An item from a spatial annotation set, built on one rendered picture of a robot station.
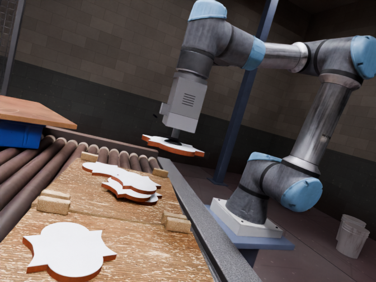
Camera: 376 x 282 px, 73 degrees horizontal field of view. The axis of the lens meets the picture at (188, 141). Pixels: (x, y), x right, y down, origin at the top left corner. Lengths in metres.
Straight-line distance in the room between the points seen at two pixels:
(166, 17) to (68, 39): 1.92
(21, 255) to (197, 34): 0.49
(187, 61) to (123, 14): 4.98
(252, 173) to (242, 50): 0.45
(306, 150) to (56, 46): 4.93
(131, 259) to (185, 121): 0.28
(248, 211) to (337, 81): 0.49
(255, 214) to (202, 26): 0.62
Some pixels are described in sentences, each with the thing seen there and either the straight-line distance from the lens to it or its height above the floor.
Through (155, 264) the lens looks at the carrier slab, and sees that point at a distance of 0.50.
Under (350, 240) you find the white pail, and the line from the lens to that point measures 4.00.
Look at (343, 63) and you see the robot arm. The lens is 0.85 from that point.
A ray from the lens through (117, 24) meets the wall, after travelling 5.45.
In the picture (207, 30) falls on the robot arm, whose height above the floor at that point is 1.37.
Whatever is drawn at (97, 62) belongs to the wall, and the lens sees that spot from 5.32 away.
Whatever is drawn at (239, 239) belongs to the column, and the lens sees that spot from 0.86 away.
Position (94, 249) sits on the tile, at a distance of 0.48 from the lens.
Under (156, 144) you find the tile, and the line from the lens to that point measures 0.53.
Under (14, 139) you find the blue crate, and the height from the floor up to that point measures 0.95.
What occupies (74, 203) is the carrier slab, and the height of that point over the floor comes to 0.94.
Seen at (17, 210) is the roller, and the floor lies 0.92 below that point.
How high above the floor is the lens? 1.21
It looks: 6 degrees down
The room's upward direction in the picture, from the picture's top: 16 degrees clockwise
